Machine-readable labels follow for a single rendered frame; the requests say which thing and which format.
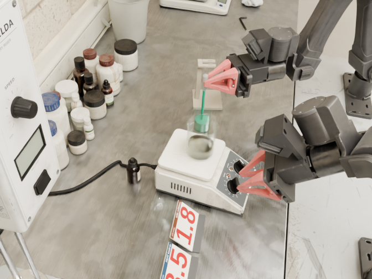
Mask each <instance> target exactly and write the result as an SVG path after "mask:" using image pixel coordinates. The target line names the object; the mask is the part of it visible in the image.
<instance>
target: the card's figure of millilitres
mask: <svg viewBox="0 0 372 279"><path fill-rule="evenodd" d="M196 217H197V213H196V212H194V211H193V210H191V209H190V208H189V207H187V206H186V205H184V204H183V203H181V207H180V212H179V216H178V221H177V226H176V229H175V234H174V238H175V239H177V240H178V241H180V242H181V243H182V244H184V245H185V246H187V247H189V248H191V244H192V238H193V232H194V226H195V221H196Z"/></svg>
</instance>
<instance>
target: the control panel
mask: <svg viewBox="0 0 372 279"><path fill-rule="evenodd" d="M239 159H241V160H242V161H243V162H244V163H245V165H247V164H248V163H247V162H246V161H244V160H243V159H242V158H240V157H239V156H238V155H237V154H235V153H234V152H233V151H231V150H230V152H229V155H228V158H227V160H226V162H225V165H224V168H223V171H222V173H221V176H220V178H219V181H218V184H217V186H216V189H218V190H219V191H221V192H222V193H223V194H225V195H226V196H227V197H229V198H230V199H231V200H233V201H234V202H236V203H237V204H239V205H240V206H241V207H243V206H244V203H245V199H246V196H247V193H242V192H239V193H237V194H233V193H231V192H230V191H229V190H228V186H227V183H228V181H229V180H232V179H234V178H235V177H238V179H239V183H240V184H242V183H243V182H245V181H247V180H248V179H250V178H251V177H242V176H241V175H239V174H237V173H236V172H235V170H234V164H235V163H236V162H237V161H238V160H239ZM230 167H231V168H232V170H230V169H229V168H230ZM254 170H255V168H254V167H253V168H252V169H251V170H249V172H250V171H254ZM227 174H230V177H228V176H227Z"/></svg>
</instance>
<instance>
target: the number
mask: <svg viewBox="0 0 372 279"><path fill-rule="evenodd" d="M188 259H189V255H187V254H186V253H184V252H183V251H181V250H180V249H178V248H176V247H175V246H173V245H172V248H171V251H170V256H169V261H168V266H167V270H166V276H165V279H185V274H186V270H187V264H188Z"/></svg>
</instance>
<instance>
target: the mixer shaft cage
mask: <svg viewBox="0 0 372 279"><path fill-rule="evenodd" d="M14 234H15V237H16V239H17V241H18V243H19V246H20V248H21V250H22V253H23V255H24V257H25V259H26V261H27V264H28V266H29V268H30V269H25V270H21V271H17V269H16V267H15V265H14V263H13V261H12V259H11V257H10V255H9V253H8V251H7V249H6V247H5V245H4V242H3V240H2V238H1V236H0V253H1V255H2V257H3V259H4V261H5V263H6V265H7V267H8V269H9V271H10V273H11V276H9V277H8V278H7V279H48V278H47V276H46V275H45V274H44V273H42V272H41V271H39V270H37V269H36V266H35V264H34V262H33V259H32V257H31V255H30V252H29V250H28V248H27V245H26V243H25V241H24V238H23V235H22V233H18V232H14Z"/></svg>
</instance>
